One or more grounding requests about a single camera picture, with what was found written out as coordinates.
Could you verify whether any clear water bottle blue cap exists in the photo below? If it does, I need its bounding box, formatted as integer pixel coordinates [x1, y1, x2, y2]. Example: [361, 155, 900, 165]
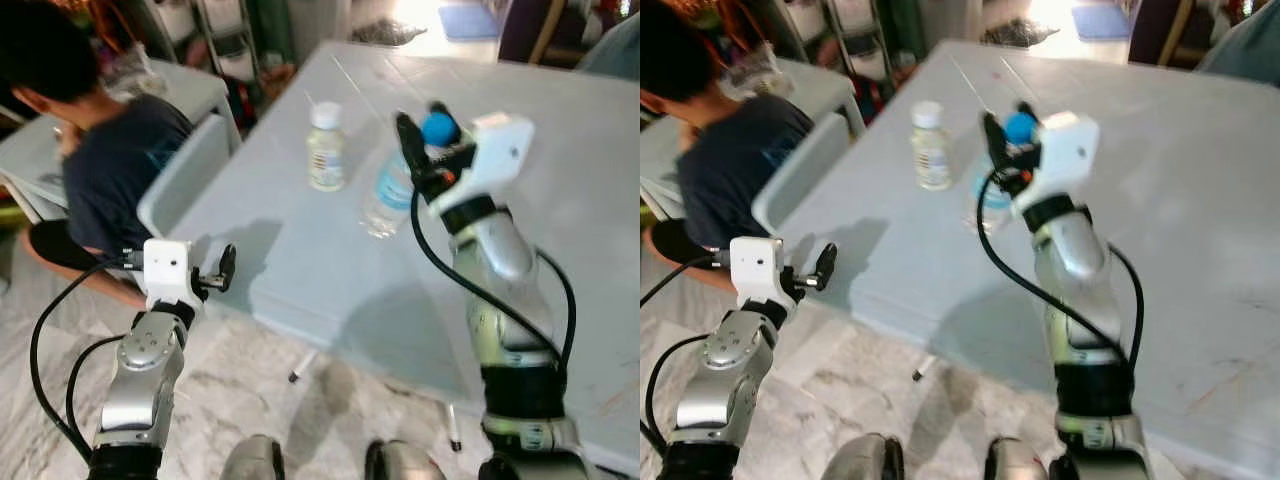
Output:
[967, 110, 1041, 213]
[362, 110, 461, 239]

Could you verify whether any small bottle white cap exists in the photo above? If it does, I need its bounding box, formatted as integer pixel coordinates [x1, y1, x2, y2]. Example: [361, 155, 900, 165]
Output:
[910, 100, 953, 193]
[306, 100, 348, 193]

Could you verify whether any blue floor mat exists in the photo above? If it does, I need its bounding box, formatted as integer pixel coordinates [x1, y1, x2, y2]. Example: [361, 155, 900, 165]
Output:
[1072, 0, 1133, 41]
[438, 0, 501, 43]

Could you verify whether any light blue low chair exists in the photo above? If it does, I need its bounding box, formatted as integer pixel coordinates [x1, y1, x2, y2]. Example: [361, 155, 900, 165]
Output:
[752, 110, 851, 236]
[137, 112, 238, 241]

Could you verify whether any person in dark clothes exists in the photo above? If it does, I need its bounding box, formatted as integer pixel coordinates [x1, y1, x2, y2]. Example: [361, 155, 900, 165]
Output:
[0, 0, 198, 306]
[640, 0, 816, 296]

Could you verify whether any light blue plastic table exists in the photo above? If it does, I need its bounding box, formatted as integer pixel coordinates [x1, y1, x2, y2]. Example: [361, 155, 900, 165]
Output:
[165, 40, 641, 479]
[755, 38, 1280, 479]

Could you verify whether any white shelf rack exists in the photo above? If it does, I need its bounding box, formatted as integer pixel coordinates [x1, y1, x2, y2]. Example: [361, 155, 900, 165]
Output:
[150, 0, 263, 86]
[790, 0, 896, 96]

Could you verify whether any grey robot left leg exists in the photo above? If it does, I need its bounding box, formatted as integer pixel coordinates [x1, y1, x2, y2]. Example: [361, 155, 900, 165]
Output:
[820, 432, 906, 480]
[220, 434, 288, 480]

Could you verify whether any grey robot leg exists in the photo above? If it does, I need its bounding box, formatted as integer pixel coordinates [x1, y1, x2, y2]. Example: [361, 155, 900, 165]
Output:
[220, 434, 288, 480]
[365, 438, 453, 480]
[820, 432, 906, 480]
[985, 436, 1051, 480]

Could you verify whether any clear plastic bag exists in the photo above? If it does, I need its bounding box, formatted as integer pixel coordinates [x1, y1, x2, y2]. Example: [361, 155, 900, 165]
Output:
[722, 45, 793, 101]
[100, 45, 169, 101]

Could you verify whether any grey robot right leg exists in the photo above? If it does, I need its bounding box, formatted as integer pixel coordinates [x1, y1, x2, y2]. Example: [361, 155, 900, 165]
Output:
[365, 438, 453, 480]
[985, 436, 1051, 480]

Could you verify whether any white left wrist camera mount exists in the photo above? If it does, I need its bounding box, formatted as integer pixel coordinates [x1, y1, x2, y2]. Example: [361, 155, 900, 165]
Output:
[728, 236, 791, 313]
[142, 238, 198, 313]

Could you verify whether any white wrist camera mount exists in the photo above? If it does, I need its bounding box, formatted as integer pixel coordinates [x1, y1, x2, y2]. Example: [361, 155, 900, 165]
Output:
[1010, 110, 1099, 216]
[142, 238, 198, 313]
[428, 112, 536, 218]
[728, 236, 791, 313]

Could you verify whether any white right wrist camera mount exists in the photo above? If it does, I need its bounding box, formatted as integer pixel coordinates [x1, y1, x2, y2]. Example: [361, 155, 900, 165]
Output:
[1010, 110, 1099, 216]
[428, 112, 536, 218]

